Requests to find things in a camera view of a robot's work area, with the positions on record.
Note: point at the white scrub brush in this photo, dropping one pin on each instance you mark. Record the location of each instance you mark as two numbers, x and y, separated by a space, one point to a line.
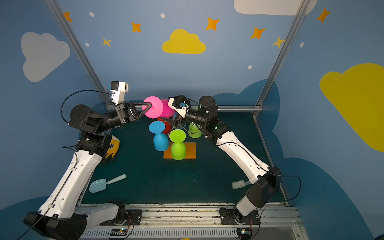
240 184

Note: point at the front aluminium rail bed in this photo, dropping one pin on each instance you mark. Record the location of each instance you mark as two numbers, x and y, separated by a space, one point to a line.
202 221

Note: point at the right aluminium frame post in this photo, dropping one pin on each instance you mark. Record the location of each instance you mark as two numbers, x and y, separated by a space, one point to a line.
291 34

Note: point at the gold wire wine glass rack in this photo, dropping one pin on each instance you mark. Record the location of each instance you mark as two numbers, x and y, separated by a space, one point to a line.
177 126

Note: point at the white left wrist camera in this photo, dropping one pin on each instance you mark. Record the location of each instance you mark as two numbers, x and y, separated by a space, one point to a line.
118 90

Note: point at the aluminium frame post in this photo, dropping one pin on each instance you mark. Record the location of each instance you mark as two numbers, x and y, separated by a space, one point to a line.
64 24
291 34

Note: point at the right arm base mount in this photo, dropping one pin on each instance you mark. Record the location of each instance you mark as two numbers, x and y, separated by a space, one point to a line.
234 217

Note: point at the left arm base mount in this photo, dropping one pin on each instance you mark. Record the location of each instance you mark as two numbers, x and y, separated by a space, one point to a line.
124 217

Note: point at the light blue plastic scoop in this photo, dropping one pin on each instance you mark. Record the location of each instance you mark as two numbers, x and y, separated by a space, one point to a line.
101 185

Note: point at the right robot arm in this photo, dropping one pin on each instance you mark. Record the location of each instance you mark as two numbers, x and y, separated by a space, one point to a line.
265 180

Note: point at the green wine glass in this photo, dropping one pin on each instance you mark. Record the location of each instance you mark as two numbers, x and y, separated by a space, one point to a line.
194 127
178 148

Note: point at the magenta wine glass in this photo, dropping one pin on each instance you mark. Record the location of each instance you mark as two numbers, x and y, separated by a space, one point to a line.
159 108

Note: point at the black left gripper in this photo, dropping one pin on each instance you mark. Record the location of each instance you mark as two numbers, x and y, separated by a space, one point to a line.
128 112

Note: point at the front blue wine glass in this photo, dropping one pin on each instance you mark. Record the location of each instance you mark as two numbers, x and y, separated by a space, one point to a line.
161 142

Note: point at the red wine glass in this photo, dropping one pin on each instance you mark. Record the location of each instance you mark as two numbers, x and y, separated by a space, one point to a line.
168 126

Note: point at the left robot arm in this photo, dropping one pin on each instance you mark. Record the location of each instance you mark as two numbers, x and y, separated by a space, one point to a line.
57 218

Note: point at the left aluminium frame post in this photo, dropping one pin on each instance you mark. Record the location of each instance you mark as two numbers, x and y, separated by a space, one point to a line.
64 24

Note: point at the yellow glove with logo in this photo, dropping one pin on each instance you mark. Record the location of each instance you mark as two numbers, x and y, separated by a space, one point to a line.
113 148

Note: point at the wooden rack base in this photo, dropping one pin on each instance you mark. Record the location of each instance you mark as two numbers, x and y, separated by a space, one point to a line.
191 152

